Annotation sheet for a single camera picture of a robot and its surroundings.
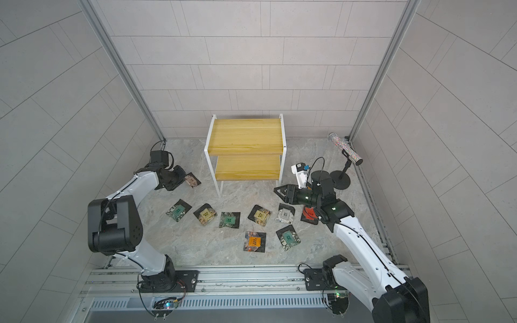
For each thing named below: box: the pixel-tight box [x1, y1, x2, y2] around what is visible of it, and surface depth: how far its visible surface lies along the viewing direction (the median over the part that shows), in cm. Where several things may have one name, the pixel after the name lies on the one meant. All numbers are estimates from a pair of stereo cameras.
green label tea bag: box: [218, 211, 241, 229], surface depth 88 cm
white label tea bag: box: [275, 202, 296, 225], surface depth 89 cm
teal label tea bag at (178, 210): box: [165, 198, 193, 223], surface depth 90 cm
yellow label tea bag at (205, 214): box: [193, 203, 218, 227], surface depth 89 cm
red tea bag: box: [300, 204, 319, 225], surface depth 88 cm
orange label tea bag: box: [243, 230, 267, 253], surface depth 82 cm
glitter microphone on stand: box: [327, 131, 363, 190], surface depth 89 cm
